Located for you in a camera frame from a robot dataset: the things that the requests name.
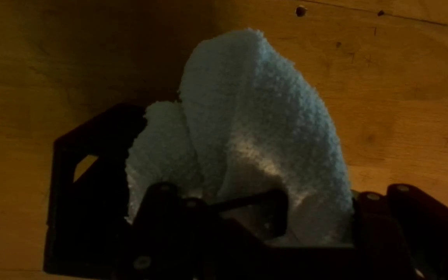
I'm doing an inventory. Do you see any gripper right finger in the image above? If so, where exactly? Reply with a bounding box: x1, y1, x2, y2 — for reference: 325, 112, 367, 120
352, 184, 448, 280

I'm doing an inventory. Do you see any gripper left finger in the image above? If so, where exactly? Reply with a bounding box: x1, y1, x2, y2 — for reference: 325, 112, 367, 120
124, 182, 290, 280

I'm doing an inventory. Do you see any white towel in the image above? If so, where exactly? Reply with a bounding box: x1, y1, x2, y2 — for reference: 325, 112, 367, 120
125, 28, 355, 247

